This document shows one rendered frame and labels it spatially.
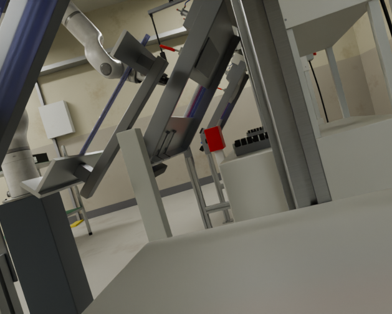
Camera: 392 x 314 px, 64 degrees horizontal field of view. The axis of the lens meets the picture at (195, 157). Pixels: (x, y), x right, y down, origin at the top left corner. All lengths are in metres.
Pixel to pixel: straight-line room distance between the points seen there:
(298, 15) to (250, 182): 0.58
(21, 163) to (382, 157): 1.33
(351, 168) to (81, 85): 4.62
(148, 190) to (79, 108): 4.40
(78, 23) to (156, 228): 0.86
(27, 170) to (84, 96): 3.91
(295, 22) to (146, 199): 0.75
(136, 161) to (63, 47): 4.68
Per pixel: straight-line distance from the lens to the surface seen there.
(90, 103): 5.24
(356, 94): 5.74
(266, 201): 1.16
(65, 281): 1.43
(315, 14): 1.19
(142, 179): 0.94
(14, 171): 1.43
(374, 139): 1.19
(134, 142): 0.94
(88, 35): 1.38
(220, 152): 2.20
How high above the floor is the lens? 0.73
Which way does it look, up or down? 3 degrees down
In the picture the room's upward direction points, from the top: 16 degrees counter-clockwise
